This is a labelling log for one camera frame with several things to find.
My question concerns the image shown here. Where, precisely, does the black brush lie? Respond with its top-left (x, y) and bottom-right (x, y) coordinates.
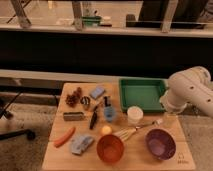
top-left (89, 106), bottom-right (98, 130)

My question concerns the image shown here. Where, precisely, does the orange carrot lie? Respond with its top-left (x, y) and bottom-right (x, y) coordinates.
top-left (54, 127), bottom-right (76, 148)

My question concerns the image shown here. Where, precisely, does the brown grape cluster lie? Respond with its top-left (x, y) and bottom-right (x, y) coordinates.
top-left (65, 87), bottom-right (82, 107)

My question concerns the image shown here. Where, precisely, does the orange bowl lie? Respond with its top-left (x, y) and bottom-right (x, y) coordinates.
top-left (96, 134), bottom-right (124, 164)

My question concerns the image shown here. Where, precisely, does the black chair base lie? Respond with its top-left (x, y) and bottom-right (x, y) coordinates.
top-left (0, 94), bottom-right (36, 140)

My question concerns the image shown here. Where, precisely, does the purple bowl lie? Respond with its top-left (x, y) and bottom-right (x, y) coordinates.
top-left (145, 129), bottom-right (176, 160)

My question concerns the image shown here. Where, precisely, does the metal whisk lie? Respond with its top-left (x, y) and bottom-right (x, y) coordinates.
top-left (114, 119), bottom-right (163, 141)

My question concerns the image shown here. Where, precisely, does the green plastic tray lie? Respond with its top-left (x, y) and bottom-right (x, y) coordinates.
top-left (119, 79), bottom-right (166, 113)

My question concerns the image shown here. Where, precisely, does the yellow ball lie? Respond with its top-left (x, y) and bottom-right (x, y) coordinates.
top-left (101, 125), bottom-right (112, 135)

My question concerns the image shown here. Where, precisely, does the white plastic cup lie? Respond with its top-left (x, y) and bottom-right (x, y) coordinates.
top-left (127, 106), bottom-right (143, 125)

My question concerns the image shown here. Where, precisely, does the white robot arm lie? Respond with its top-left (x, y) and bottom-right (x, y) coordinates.
top-left (159, 66), bottom-right (213, 128)

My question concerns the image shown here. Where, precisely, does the blue sponge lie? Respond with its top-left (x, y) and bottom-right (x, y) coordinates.
top-left (90, 87), bottom-right (105, 99)

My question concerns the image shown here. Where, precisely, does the small metal cup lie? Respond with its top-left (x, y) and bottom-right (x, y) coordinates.
top-left (80, 96), bottom-right (90, 110)

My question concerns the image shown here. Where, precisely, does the crumpled blue cloth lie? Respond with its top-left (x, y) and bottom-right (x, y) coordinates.
top-left (70, 134), bottom-right (94, 155)

